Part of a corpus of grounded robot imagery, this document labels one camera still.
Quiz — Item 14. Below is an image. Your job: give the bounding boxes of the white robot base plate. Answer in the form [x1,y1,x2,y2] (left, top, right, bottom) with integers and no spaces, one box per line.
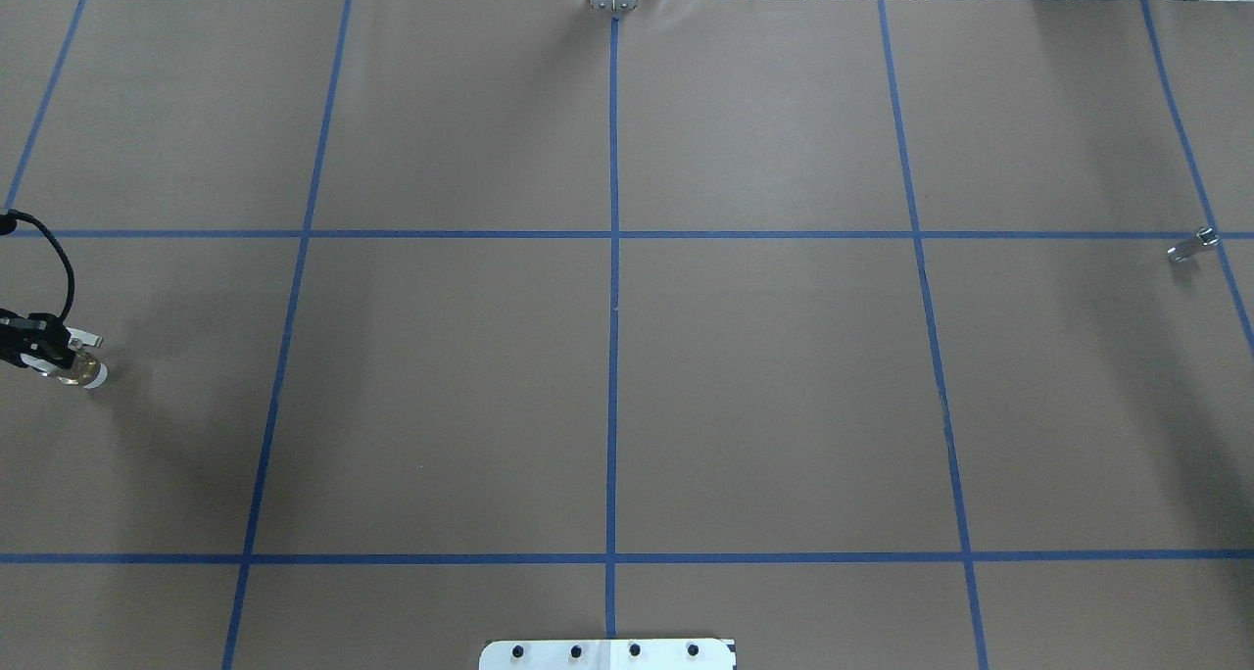
[478,637,739,669]

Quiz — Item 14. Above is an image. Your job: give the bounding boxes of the brass PPR pipe fitting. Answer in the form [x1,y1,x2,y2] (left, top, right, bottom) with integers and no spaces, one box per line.
[44,329,109,390]

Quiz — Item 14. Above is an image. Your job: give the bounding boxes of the chrome angle valve fitting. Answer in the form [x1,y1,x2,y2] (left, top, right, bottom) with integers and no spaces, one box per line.
[1165,225,1220,263]

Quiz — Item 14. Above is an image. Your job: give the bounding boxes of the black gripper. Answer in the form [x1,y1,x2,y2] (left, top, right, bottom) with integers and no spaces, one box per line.
[1,310,71,370]

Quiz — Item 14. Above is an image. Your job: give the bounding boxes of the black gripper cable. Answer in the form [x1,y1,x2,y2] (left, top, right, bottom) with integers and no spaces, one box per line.
[0,210,76,321]

